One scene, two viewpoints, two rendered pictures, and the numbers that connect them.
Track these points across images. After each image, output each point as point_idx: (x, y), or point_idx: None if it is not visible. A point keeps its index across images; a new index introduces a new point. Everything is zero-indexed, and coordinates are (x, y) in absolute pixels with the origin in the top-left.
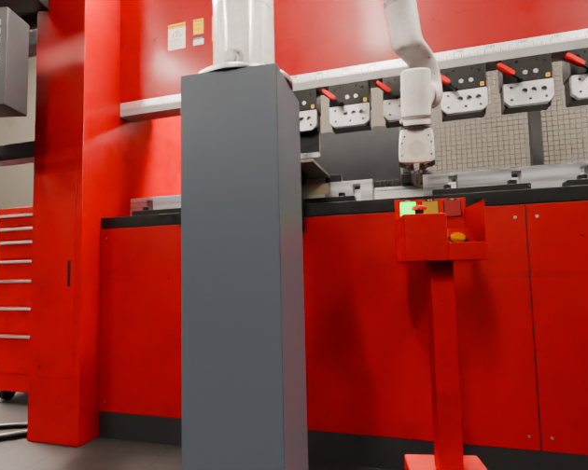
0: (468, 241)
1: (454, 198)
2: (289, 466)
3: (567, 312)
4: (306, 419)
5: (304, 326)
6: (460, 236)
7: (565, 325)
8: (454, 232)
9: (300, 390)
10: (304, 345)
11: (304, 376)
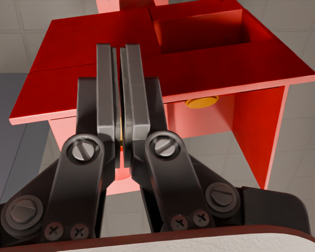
0: (201, 135)
1: (270, 87)
2: (36, 167)
3: None
4: (23, 137)
5: (4, 189)
6: (205, 104)
7: None
8: (197, 99)
9: (22, 170)
10: (9, 178)
11: (16, 162)
